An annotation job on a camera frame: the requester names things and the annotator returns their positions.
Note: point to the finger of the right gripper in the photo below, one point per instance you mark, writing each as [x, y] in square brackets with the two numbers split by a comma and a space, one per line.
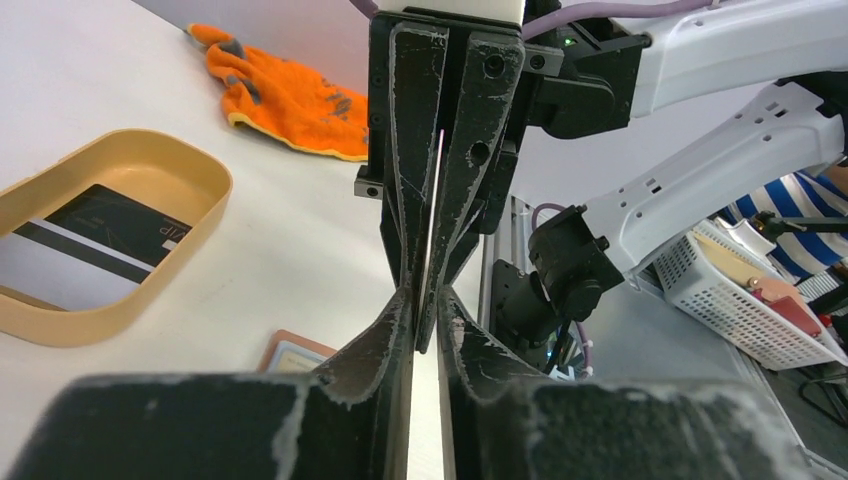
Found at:
[416, 62]
[484, 93]

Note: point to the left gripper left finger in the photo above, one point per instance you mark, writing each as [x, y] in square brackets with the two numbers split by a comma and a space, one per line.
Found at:
[348, 418]

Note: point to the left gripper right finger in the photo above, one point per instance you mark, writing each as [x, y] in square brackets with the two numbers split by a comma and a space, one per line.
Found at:
[503, 419]

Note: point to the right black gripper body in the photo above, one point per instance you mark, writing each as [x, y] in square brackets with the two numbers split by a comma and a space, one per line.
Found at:
[543, 59]

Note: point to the tan oval tray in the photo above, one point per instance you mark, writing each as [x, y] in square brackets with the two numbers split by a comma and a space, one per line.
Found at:
[51, 299]

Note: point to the black card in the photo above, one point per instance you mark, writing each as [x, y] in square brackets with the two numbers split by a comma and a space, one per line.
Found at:
[110, 231]

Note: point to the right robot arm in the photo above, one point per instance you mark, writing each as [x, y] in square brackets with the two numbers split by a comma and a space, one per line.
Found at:
[669, 111]

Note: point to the orange cloth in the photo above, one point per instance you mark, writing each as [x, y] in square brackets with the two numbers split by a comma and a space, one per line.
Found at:
[284, 100]

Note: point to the white wire basket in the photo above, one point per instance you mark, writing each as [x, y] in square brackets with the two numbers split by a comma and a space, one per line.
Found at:
[692, 282]

